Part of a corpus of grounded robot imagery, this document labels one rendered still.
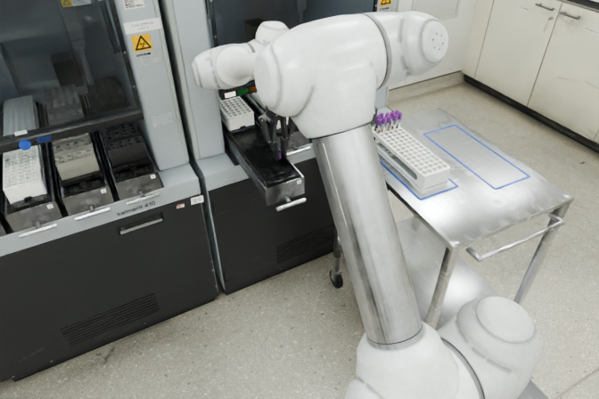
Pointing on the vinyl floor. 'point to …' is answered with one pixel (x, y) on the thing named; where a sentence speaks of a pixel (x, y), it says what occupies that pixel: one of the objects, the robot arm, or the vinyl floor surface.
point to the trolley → (464, 215)
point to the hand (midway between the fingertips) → (279, 148)
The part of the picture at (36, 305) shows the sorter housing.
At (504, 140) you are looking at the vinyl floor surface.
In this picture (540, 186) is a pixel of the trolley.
